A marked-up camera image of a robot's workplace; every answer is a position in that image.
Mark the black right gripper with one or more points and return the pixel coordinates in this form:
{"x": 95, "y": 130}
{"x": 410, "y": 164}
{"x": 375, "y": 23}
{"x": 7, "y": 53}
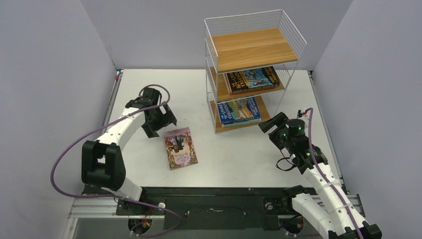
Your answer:
{"x": 276, "y": 126}

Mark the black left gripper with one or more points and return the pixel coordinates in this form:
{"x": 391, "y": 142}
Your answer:
{"x": 168, "y": 118}

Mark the pink book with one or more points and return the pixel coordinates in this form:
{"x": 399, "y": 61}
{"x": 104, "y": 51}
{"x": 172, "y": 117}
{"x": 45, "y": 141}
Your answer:
{"x": 179, "y": 148}

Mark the blue 91-storey treehouse book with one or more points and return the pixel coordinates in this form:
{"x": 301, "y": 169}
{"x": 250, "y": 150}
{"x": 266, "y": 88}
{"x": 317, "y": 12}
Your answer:
{"x": 244, "y": 109}

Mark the yellow Brideshead Revisited book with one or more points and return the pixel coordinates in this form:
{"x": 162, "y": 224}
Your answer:
{"x": 239, "y": 123}

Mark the black 169-storey treehouse book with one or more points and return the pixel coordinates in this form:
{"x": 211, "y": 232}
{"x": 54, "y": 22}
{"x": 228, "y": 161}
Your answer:
{"x": 251, "y": 80}

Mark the white wire wooden shelf rack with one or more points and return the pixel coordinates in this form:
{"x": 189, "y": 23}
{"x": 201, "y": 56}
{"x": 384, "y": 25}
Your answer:
{"x": 250, "y": 61}

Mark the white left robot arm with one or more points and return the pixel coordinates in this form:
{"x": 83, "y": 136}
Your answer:
{"x": 102, "y": 161}

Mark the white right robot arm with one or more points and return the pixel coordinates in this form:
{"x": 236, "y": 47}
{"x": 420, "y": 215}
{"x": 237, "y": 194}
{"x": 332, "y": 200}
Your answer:
{"x": 333, "y": 215}

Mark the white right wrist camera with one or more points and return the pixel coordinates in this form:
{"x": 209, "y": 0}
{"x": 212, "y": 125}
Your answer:
{"x": 303, "y": 114}

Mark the aluminium frame rail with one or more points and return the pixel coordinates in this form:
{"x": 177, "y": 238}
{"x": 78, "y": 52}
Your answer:
{"x": 162, "y": 211}

